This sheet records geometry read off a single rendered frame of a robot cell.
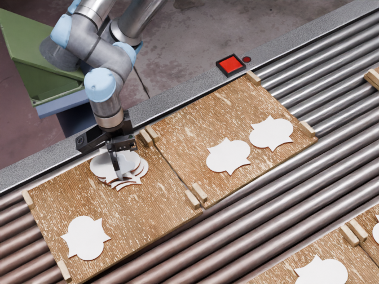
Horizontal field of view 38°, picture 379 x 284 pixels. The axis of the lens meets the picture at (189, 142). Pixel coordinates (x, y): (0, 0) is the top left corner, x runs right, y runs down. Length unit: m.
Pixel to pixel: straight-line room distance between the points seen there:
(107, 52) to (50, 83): 0.56
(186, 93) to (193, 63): 1.43
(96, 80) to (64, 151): 0.47
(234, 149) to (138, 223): 0.36
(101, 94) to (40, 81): 0.61
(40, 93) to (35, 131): 1.17
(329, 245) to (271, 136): 0.38
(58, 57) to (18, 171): 0.41
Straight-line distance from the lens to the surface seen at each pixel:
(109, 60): 1.42
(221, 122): 1.72
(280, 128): 1.69
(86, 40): 1.41
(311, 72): 1.90
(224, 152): 1.63
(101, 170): 1.61
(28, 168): 1.77
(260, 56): 1.95
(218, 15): 3.57
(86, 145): 1.50
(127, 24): 1.80
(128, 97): 3.13
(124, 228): 1.54
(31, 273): 1.58
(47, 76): 1.92
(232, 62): 1.91
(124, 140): 1.49
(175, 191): 1.58
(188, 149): 1.66
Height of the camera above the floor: 2.26
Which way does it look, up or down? 52 degrees down
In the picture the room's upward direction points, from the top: 8 degrees counter-clockwise
